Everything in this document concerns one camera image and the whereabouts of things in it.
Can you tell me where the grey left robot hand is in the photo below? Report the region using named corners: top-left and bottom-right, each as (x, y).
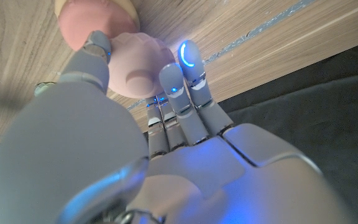
top-left (0, 30), bottom-right (354, 224)

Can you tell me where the green toy ring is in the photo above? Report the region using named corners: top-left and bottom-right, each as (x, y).
top-left (34, 81), bottom-right (57, 96)

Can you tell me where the dusty pink toy ring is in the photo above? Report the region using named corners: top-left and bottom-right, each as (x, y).
top-left (106, 32), bottom-right (177, 100)

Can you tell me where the coral red toy ring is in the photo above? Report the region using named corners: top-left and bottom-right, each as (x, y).
top-left (57, 0), bottom-right (137, 52)

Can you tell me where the black curtain backdrop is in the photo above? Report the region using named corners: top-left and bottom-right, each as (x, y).
top-left (218, 39), bottom-right (358, 224)

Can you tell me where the large orange toy ring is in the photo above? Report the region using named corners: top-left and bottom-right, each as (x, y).
top-left (53, 0), bottom-right (141, 32)

